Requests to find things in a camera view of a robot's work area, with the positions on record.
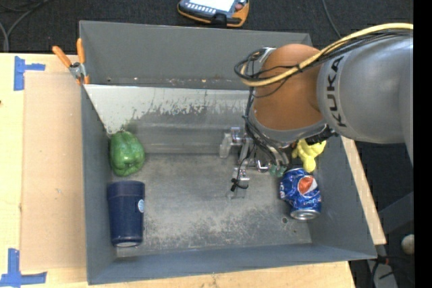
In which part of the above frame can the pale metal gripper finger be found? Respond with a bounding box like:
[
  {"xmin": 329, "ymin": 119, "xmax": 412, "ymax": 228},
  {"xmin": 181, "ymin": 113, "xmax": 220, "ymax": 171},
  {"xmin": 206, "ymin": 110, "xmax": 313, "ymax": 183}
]
[
  {"xmin": 219, "ymin": 127, "xmax": 244, "ymax": 159},
  {"xmin": 225, "ymin": 166, "xmax": 251, "ymax": 200}
]

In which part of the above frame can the grey metal bin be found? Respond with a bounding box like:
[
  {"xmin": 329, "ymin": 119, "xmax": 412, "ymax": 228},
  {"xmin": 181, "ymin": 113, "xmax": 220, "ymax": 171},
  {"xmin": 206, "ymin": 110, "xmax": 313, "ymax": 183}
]
[{"xmin": 78, "ymin": 20, "xmax": 378, "ymax": 286}]

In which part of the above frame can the yellow soft toy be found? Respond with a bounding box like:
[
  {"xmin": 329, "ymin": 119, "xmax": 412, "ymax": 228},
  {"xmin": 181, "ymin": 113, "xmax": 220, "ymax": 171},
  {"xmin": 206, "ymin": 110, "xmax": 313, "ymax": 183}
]
[{"xmin": 291, "ymin": 138, "xmax": 328, "ymax": 175}]

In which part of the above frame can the blue crushed soda can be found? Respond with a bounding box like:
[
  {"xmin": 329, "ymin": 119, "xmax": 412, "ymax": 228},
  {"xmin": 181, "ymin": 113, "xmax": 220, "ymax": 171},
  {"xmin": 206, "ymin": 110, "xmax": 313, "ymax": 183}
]
[{"xmin": 278, "ymin": 167, "xmax": 323, "ymax": 222}]

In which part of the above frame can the green bell pepper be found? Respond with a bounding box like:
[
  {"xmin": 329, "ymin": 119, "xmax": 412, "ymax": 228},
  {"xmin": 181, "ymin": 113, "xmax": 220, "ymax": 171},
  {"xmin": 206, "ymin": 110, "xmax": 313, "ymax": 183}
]
[{"xmin": 108, "ymin": 129, "xmax": 146, "ymax": 178}]

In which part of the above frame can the dark blue cup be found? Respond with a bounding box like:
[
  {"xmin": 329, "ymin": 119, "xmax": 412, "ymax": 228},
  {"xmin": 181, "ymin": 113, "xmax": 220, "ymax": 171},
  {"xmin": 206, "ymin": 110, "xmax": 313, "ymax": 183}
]
[{"xmin": 106, "ymin": 179, "xmax": 146, "ymax": 248}]

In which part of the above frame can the brown cardboard board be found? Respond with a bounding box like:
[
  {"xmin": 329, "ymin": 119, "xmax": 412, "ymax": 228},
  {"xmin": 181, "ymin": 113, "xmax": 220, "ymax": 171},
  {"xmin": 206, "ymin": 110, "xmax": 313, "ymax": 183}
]
[{"xmin": 19, "ymin": 71, "xmax": 89, "ymax": 272}]

